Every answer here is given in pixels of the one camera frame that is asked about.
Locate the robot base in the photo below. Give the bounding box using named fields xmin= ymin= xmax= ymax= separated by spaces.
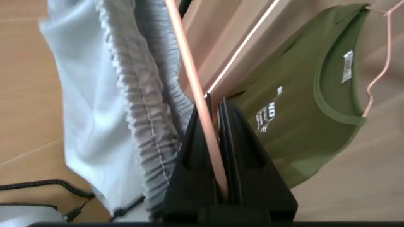
xmin=0 ymin=202 xmax=66 ymax=227

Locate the green long-sleeved shirt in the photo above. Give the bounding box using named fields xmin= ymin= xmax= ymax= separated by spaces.
xmin=227 ymin=3 xmax=371 ymax=189

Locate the pink clothes hanger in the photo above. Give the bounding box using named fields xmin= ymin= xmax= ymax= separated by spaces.
xmin=362 ymin=0 xmax=404 ymax=119
xmin=164 ymin=0 xmax=230 ymax=202

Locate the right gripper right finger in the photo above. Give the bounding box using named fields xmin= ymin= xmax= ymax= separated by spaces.
xmin=217 ymin=97 xmax=299 ymax=221

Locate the pale grey garment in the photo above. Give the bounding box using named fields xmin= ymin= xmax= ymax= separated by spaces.
xmin=39 ymin=0 xmax=196 ymax=222

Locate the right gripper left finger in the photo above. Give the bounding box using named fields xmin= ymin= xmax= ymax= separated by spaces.
xmin=162 ymin=93 xmax=225 ymax=221

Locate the black cable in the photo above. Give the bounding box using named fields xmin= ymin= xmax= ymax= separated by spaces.
xmin=0 ymin=178 xmax=96 ymax=223

